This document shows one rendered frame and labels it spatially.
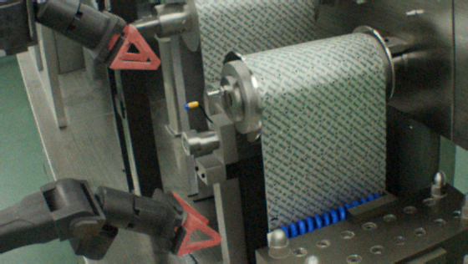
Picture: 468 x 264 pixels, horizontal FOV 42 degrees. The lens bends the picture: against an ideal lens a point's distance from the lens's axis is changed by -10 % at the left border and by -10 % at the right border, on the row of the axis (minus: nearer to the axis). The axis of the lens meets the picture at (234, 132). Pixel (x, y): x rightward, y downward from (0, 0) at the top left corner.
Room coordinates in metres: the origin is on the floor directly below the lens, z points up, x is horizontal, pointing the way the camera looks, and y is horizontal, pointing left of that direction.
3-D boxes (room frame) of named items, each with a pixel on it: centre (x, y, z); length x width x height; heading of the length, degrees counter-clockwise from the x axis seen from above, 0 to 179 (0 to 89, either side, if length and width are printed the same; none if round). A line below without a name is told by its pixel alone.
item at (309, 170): (0.98, -0.15, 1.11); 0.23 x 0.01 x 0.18; 110
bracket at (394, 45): (1.10, -0.29, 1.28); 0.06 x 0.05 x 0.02; 110
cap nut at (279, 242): (0.87, -0.05, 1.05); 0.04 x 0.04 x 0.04
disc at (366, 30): (1.08, -0.25, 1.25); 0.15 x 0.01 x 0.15; 20
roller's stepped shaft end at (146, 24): (1.20, 0.15, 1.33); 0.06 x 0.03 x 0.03; 110
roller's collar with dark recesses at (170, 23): (1.22, 0.09, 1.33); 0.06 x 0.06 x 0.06; 20
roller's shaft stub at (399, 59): (1.10, -0.29, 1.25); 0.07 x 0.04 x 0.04; 110
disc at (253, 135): (1.00, -0.02, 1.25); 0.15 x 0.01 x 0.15; 20
